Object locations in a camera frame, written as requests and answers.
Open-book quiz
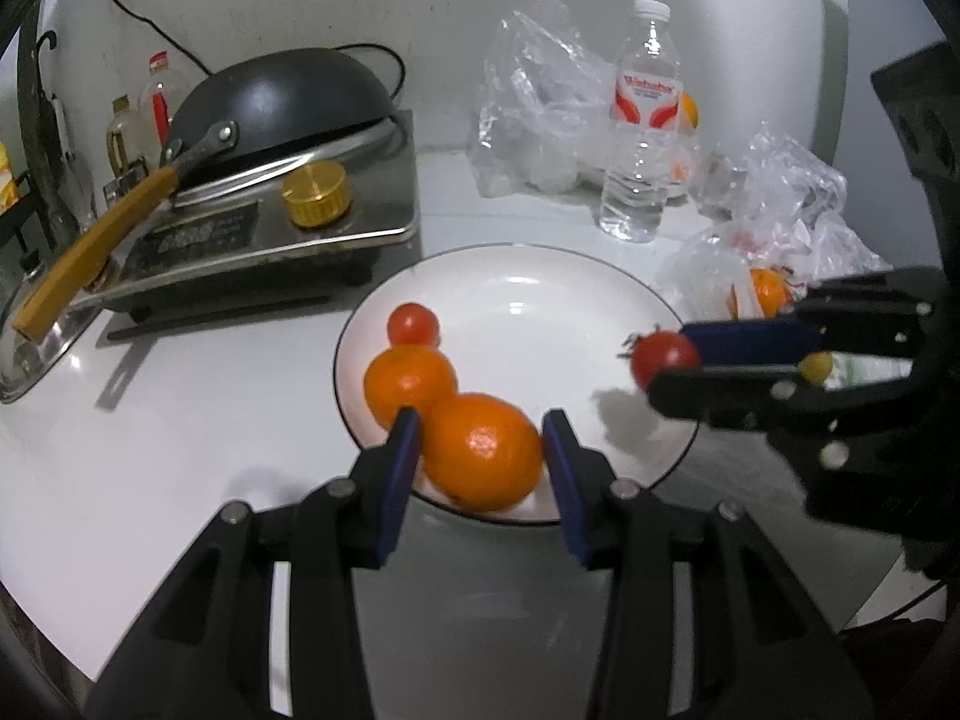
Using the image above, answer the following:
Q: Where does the cherry tomato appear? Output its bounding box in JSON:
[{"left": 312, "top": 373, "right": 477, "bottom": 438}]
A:
[
  {"left": 386, "top": 302, "right": 441, "bottom": 346},
  {"left": 619, "top": 327, "right": 701, "bottom": 390}
]

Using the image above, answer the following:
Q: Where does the mandarin orange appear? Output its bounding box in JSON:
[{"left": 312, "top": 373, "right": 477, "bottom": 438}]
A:
[
  {"left": 726, "top": 268, "right": 793, "bottom": 320},
  {"left": 363, "top": 344, "right": 459, "bottom": 429},
  {"left": 421, "top": 394, "right": 544, "bottom": 514}
]

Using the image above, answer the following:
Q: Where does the printed plastic fruit bag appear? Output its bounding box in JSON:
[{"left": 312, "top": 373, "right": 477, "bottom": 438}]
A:
[{"left": 656, "top": 125, "right": 889, "bottom": 320}]

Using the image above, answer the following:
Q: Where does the white plate black rim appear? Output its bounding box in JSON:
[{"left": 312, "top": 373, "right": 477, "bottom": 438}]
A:
[{"left": 334, "top": 244, "right": 698, "bottom": 488}]

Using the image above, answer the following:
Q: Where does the large orange with leaf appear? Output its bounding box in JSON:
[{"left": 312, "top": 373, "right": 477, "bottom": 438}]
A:
[{"left": 679, "top": 93, "right": 700, "bottom": 130}]

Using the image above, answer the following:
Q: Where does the clear water bottle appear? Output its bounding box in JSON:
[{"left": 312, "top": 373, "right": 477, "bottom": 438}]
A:
[{"left": 599, "top": 0, "right": 683, "bottom": 242}]

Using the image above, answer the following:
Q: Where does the crumpled clear plastic bag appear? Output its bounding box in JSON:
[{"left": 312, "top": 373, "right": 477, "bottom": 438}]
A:
[{"left": 466, "top": 0, "right": 615, "bottom": 199}]

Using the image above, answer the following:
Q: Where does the steel induction cooker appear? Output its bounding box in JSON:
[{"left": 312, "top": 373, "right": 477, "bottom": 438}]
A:
[{"left": 71, "top": 110, "right": 420, "bottom": 312}]

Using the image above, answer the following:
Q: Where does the yellow detergent bottle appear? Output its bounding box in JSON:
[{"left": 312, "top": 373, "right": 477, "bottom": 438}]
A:
[{"left": 0, "top": 143, "right": 20, "bottom": 213}]

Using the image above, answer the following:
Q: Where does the oil bottle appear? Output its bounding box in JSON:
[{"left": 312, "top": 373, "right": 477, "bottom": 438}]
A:
[{"left": 106, "top": 94, "right": 155, "bottom": 177}]

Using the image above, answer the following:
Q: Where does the black wok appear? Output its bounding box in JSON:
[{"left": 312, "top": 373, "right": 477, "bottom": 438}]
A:
[{"left": 10, "top": 47, "right": 395, "bottom": 343}]

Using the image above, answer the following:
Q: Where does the red-cap sauce bottle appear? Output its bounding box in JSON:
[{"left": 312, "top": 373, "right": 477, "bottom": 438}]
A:
[{"left": 140, "top": 50, "right": 190, "bottom": 145}]

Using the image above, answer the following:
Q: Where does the black wire rack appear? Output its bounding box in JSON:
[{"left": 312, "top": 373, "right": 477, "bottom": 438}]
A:
[{"left": 0, "top": 171, "right": 57, "bottom": 277}]

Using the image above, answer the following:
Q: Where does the black umbrella handle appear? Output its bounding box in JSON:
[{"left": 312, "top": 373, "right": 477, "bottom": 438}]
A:
[{"left": 16, "top": 25, "right": 80, "bottom": 244}]

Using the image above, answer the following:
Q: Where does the black cooker power cable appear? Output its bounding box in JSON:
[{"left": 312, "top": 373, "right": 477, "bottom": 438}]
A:
[{"left": 104, "top": 0, "right": 409, "bottom": 100}]

